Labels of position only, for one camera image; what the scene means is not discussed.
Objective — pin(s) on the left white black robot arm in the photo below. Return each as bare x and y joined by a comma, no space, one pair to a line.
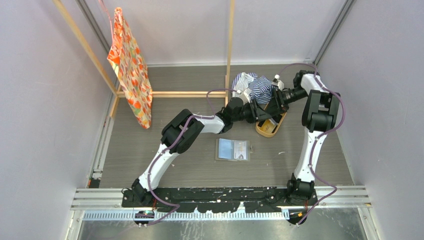
182,131

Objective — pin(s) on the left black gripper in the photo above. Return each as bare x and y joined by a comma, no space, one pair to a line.
253,119

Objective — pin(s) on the wooden rack frame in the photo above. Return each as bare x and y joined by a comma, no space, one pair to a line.
116,90

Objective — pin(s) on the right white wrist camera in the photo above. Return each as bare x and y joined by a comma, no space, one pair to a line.
277,83

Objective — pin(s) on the blue white striped cloth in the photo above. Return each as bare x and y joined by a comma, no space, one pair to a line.
261,88

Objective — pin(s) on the yellow oval tray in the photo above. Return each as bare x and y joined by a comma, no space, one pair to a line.
265,129

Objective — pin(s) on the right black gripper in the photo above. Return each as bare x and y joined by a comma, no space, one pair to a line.
274,107

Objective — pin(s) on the silver VIP card front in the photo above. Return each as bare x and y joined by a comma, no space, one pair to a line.
241,150

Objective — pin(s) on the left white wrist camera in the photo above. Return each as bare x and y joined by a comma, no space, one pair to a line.
244,95

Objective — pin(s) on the orange floral cloth bag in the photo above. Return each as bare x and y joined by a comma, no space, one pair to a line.
128,64

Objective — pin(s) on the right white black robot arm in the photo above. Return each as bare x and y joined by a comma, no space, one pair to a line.
319,116

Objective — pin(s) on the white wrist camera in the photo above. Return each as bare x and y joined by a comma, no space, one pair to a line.
244,95
277,83

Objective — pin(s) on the clear grey card holder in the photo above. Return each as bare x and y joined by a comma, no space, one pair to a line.
224,150

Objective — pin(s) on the aluminium rail frame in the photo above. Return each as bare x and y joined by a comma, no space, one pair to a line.
97,214

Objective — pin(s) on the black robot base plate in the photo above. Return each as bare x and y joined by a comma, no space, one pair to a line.
230,199

